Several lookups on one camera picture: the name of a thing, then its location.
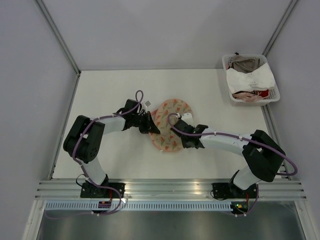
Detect right aluminium frame post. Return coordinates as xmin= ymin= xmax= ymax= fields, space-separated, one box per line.
xmin=262 ymin=0 xmax=300 ymax=57

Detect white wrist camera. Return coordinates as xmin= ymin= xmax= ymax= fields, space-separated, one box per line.
xmin=178 ymin=112 xmax=194 ymax=126
xmin=143 ymin=100 xmax=151 ymax=107

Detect floral mesh laundry bag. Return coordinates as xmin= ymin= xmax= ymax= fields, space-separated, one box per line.
xmin=149 ymin=98 xmax=193 ymax=152

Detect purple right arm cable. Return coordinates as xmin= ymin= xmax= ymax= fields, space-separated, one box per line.
xmin=166 ymin=113 xmax=298 ymax=218

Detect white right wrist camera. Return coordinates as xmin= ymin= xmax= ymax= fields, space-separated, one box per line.
xmin=178 ymin=112 xmax=194 ymax=126

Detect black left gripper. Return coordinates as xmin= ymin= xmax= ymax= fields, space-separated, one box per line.
xmin=132 ymin=111 xmax=160 ymax=135

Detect aluminium mounting rail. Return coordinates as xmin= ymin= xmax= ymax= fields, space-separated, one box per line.
xmin=35 ymin=178 xmax=307 ymax=201

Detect white bra in basket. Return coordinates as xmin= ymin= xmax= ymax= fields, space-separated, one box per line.
xmin=226 ymin=63 xmax=276 ymax=94

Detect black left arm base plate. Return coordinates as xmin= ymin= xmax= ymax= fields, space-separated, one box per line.
xmin=80 ymin=181 xmax=125 ymax=199

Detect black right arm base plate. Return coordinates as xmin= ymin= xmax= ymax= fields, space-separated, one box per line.
xmin=210 ymin=182 xmax=242 ymax=201

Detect grey garment in basket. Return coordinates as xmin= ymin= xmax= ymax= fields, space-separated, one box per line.
xmin=229 ymin=55 xmax=260 ymax=74

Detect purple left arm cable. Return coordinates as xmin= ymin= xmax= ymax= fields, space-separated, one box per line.
xmin=44 ymin=89 xmax=145 ymax=221

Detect pink red garments in basket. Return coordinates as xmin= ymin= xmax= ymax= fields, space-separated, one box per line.
xmin=232 ymin=89 xmax=270 ymax=103

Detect white slotted cable duct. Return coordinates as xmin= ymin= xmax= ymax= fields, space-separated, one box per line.
xmin=45 ymin=200 xmax=232 ymax=212

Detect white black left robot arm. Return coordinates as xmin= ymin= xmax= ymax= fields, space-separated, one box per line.
xmin=63 ymin=99 xmax=161 ymax=198

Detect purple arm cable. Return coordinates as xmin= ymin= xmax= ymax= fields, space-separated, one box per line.
xmin=44 ymin=89 xmax=145 ymax=221
xmin=166 ymin=113 xmax=298 ymax=218

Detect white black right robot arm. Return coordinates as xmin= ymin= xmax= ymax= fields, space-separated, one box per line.
xmin=171 ymin=119 xmax=285 ymax=200

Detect aluminium frame post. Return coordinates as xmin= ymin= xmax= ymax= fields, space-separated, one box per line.
xmin=262 ymin=0 xmax=300 ymax=57
xmin=34 ymin=0 xmax=81 ymax=77

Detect left aluminium frame post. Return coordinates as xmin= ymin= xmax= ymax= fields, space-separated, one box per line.
xmin=34 ymin=0 xmax=81 ymax=77

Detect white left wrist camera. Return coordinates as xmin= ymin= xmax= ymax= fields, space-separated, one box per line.
xmin=143 ymin=100 xmax=151 ymax=107

